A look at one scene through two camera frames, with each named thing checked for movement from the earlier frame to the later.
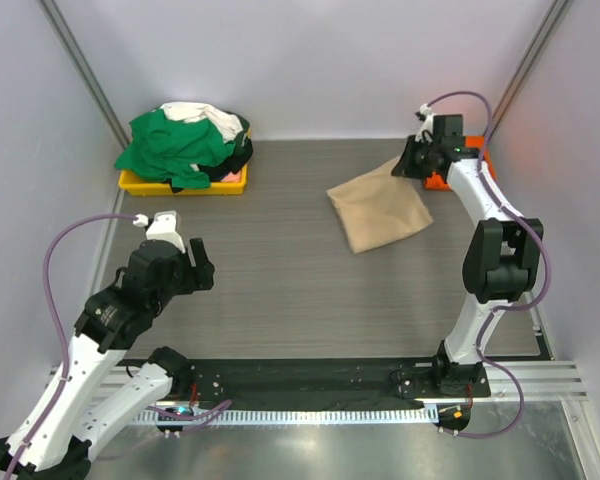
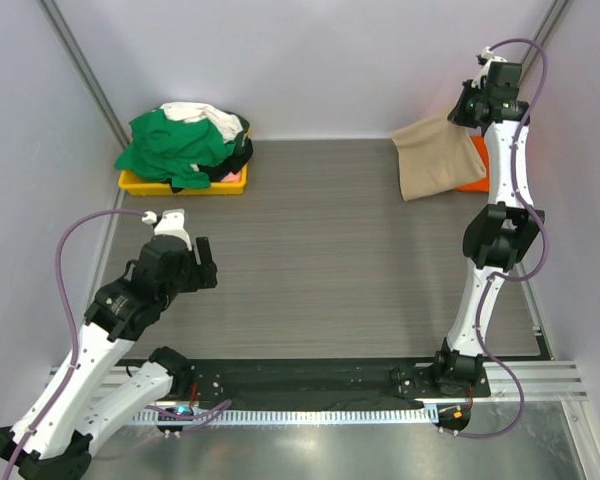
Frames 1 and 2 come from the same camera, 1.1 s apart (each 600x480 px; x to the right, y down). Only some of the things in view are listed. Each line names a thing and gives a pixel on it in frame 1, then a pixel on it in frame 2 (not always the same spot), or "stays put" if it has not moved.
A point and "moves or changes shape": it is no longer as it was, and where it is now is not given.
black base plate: [328, 383] stays put
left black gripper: [200, 275] stays put
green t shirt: [164, 150] stays put
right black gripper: [403, 168] -> [458, 115]
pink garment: [231, 177] stays put
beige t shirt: [379, 207] moves or changes shape
